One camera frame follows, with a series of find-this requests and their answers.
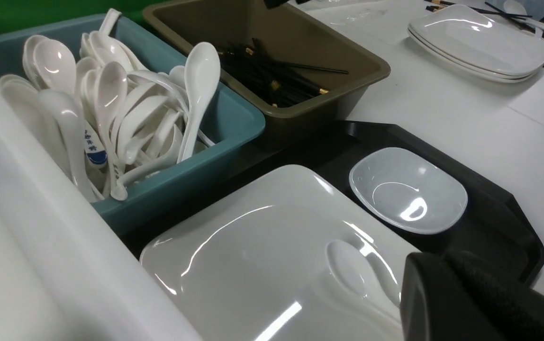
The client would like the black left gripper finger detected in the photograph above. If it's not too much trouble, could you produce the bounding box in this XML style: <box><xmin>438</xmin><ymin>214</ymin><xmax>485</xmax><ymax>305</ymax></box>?
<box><xmin>400</xmin><ymin>251</ymin><xmax>544</xmax><ymax>341</ymax></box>

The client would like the white ceramic spoon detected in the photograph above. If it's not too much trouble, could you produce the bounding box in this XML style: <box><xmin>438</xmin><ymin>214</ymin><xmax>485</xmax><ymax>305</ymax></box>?
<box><xmin>325</xmin><ymin>240</ymin><xmax>401</xmax><ymax>324</ymax></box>

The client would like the small white side bowl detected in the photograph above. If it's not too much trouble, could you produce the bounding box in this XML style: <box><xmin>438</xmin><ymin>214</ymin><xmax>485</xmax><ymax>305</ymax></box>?
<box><xmin>348</xmin><ymin>147</ymin><xmax>469</xmax><ymax>235</ymax></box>

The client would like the white square rice plate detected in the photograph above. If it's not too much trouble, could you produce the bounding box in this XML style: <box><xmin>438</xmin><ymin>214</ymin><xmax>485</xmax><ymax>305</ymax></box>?
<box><xmin>140</xmin><ymin>165</ymin><xmax>416</xmax><ymax>341</ymax></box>

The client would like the black serving tray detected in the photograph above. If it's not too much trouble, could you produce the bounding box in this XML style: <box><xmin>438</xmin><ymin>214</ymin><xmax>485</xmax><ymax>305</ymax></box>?
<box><xmin>119</xmin><ymin>121</ymin><xmax>544</xmax><ymax>287</ymax></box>

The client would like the white plates stack far table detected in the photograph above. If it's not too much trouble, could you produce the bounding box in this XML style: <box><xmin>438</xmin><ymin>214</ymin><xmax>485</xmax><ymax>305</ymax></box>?
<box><xmin>407</xmin><ymin>4</ymin><xmax>544</xmax><ymax>83</ymax></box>

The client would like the pile of black chopsticks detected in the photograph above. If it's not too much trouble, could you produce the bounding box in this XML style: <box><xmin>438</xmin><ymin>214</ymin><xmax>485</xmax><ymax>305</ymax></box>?
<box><xmin>217</xmin><ymin>37</ymin><xmax>349</xmax><ymax>108</ymax></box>

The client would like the brown plastic bin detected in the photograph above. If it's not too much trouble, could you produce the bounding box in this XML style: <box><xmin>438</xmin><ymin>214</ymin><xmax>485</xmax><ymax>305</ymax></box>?
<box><xmin>143</xmin><ymin>0</ymin><xmax>390</xmax><ymax>151</ymax></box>

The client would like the white spoon far table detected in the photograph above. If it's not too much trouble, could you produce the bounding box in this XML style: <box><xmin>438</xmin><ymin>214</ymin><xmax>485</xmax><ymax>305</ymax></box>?
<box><xmin>502</xmin><ymin>0</ymin><xmax>544</xmax><ymax>37</ymax></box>

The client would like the white spoon leaning right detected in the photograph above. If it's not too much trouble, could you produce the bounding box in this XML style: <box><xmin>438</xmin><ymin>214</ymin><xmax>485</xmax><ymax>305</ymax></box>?
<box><xmin>177</xmin><ymin>42</ymin><xmax>221</xmax><ymax>163</ymax></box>

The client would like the white spoon with blue print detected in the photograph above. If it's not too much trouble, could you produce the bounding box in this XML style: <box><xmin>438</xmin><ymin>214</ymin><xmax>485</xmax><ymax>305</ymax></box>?
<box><xmin>38</xmin><ymin>89</ymin><xmax>108</xmax><ymax>203</ymax></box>

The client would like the large white plastic tub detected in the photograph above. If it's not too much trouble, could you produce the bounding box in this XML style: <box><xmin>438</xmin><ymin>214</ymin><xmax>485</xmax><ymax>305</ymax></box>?
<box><xmin>0</xmin><ymin>95</ymin><xmax>201</xmax><ymax>341</ymax></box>

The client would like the white spoon upright back right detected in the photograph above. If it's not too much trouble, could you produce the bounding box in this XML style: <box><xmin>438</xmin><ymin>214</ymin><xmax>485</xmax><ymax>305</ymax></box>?
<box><xmin>89</xmin><ymin>31</ymin><xmax>134</xmax><ymax>72</ymax></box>

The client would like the white spoon upright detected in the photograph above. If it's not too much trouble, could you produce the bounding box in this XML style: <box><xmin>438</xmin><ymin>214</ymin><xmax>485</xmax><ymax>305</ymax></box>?
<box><xmin>32</xmin><ymin>39</ymin><xmax>77</xmax><ymax>97</ymax></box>
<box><xmin>89</xmin><ymin>31</ymin><xmax>134</xmax><ymax>72</ymax></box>

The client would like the white spoon upright centre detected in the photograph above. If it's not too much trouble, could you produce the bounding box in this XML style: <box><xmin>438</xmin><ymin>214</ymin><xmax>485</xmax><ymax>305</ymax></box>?
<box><xmin>32</xmin><ymin>39</ymin><xmax>77</xmax><ymax>97</ymax></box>

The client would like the green cloth backdrop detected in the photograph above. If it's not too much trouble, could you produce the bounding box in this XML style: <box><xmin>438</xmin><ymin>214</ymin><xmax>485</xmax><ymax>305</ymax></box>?
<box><xmin>0</xmin><ymin>0</ymin><xmax>159</xmax><ymax>34</ymax></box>

